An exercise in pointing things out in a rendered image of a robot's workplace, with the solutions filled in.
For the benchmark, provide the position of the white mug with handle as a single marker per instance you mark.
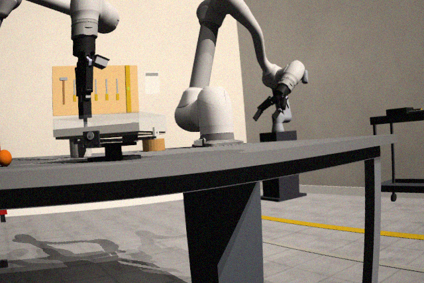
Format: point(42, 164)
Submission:
point(77, 151)

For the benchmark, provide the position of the orange ball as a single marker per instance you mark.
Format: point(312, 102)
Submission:
point(5, 158)

